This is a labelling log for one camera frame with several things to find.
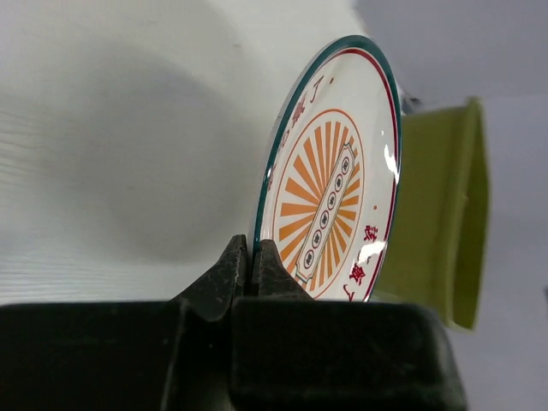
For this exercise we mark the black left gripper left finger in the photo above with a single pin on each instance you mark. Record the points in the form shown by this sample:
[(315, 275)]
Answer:
[(121, 355)]

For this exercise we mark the white orange sunburst plate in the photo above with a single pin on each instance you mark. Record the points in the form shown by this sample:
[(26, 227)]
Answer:
[(328, 192)]

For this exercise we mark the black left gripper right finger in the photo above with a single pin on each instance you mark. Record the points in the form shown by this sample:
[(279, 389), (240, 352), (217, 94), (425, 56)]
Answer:
[(289, 352)]

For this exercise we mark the olive green plastic bin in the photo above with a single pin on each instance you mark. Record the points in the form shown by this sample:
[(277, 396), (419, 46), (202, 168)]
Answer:
[(437, 242)]

